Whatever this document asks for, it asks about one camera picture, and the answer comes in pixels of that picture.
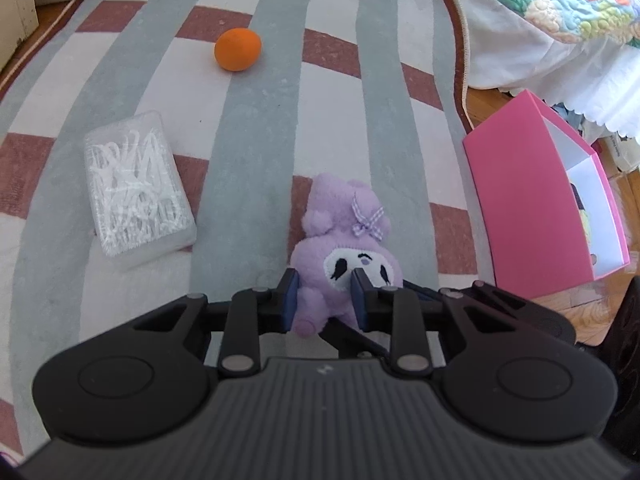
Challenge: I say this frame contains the clear box of floss picks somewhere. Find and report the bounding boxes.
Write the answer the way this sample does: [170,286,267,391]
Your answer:
[83,111,197,262]

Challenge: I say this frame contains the striped checkered rug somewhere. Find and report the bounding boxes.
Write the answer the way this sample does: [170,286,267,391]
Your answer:
[0,0,474,461]

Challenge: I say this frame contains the beige wooden panel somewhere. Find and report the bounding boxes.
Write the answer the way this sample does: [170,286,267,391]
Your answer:
[0,0,40,64]

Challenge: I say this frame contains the pink cardboard box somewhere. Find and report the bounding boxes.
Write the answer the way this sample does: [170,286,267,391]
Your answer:
[462,89,631,302]

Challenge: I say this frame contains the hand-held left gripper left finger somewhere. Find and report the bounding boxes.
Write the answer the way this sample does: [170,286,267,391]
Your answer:
[132,268,300,377]

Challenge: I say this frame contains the purple plush toy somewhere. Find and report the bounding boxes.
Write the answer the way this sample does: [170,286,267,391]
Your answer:
[290,172,404,339]

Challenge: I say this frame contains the green yarn ball black label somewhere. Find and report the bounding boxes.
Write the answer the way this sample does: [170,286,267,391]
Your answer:
[570,184,599,257]

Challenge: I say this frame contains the orange egg-shaped ball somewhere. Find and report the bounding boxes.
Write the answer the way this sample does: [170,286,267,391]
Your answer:
[214,27,263,72]

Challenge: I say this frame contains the flat cardboard box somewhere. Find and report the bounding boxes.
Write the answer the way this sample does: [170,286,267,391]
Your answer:
[596,134,640,177]

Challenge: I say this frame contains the grey blue crumpled cloth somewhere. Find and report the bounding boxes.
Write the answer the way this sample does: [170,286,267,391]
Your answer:
[549,101,587,132]

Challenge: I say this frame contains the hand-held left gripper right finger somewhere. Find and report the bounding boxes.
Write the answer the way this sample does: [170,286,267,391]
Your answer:
[350,268,503,378]

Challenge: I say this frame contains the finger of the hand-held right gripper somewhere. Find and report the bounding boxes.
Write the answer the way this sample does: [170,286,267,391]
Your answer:
[402,279,577,346]

